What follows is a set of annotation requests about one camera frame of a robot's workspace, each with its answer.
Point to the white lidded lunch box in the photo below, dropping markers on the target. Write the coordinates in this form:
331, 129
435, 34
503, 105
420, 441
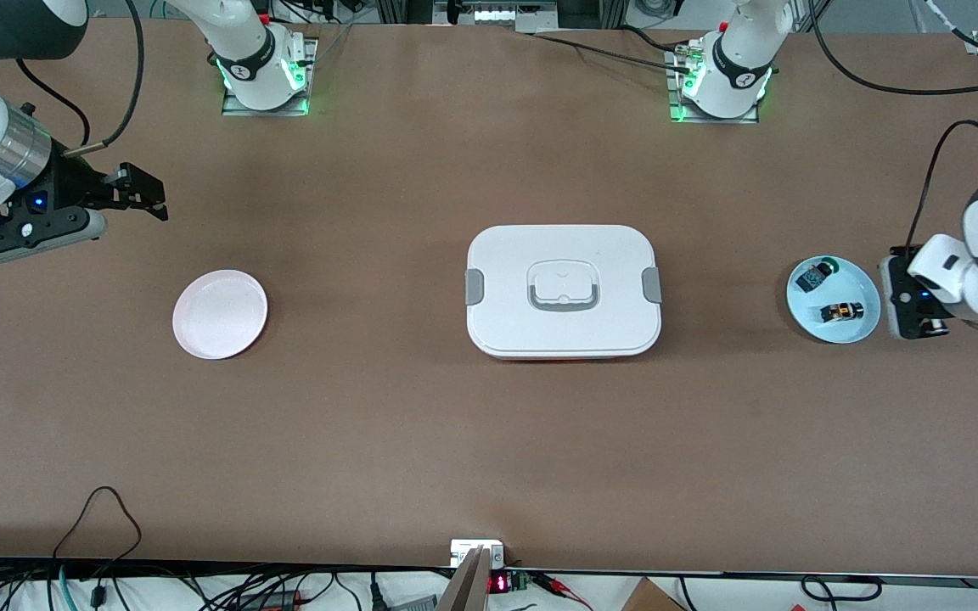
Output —
506, 322

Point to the green and black switch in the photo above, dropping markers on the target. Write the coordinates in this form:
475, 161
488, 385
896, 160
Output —
813, 278

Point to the red clip leads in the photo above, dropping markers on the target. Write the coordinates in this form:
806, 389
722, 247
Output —
557, 584

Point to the grey power strip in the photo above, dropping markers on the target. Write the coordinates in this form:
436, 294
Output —
413, 604

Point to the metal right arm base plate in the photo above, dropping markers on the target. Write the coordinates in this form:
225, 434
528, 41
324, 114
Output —
268, 110

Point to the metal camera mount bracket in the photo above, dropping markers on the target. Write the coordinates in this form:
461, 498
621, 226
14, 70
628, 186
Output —
476, 552

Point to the pink round plate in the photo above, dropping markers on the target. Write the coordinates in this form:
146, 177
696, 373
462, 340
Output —
217, 314

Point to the orange and black switch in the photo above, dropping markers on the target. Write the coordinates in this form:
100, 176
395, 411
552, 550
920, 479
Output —
841, 313

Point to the light blue round plate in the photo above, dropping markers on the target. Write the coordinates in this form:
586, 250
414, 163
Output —
820, 327

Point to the red digit display module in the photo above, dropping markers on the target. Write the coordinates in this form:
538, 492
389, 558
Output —
497, 584

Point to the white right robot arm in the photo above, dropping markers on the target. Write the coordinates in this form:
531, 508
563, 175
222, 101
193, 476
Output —
243, 42

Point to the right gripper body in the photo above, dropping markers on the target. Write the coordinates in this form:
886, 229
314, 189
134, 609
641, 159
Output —
70, 188

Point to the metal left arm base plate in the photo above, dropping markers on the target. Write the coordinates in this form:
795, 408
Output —
714, 120

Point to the brown cardboard piece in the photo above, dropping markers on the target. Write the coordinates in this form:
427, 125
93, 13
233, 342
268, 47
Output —
650, 598

